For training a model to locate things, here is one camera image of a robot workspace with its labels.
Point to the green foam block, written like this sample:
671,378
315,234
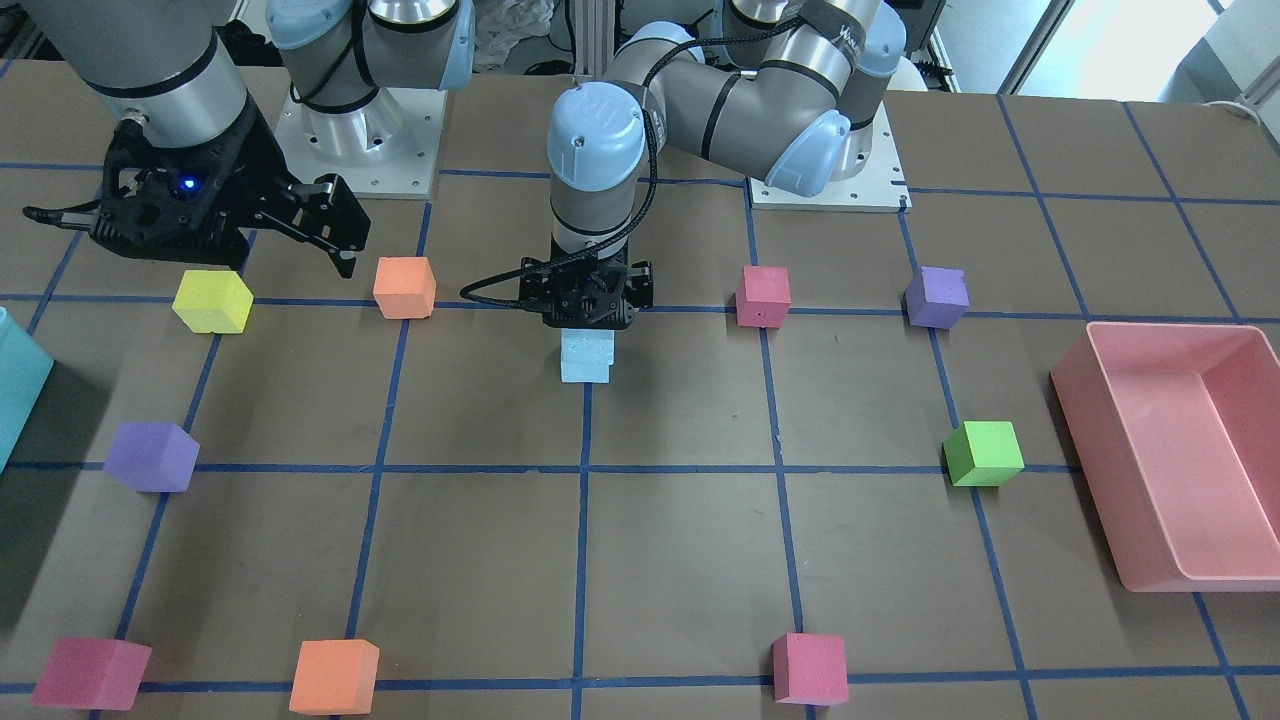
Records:
983,454

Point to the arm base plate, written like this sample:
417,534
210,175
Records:
868,177
386,150

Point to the orange foam block far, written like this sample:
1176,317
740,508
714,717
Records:
405,288

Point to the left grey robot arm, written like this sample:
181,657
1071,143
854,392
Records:
794,111

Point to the light blue foam block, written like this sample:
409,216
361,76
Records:
587,355

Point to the pink plastic bin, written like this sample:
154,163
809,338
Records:
1177,429

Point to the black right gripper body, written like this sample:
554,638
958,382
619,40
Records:
252,163

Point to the pink foam block near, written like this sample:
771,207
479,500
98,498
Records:
810,669

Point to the dark pink foam block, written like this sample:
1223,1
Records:
92,674

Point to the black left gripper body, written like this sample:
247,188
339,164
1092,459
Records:
640,283

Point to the purple foam block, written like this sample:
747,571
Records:
152,456
936,297

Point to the yellow foam block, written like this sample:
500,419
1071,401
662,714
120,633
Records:
213,301

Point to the orange foam block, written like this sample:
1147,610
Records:
405,288
335,678

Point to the teal plastic bin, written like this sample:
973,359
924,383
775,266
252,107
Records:
25,367

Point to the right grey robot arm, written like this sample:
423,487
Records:
165,65

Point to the orange foam block near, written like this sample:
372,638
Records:
335,678

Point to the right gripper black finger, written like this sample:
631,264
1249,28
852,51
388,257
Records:
330,215
310,245

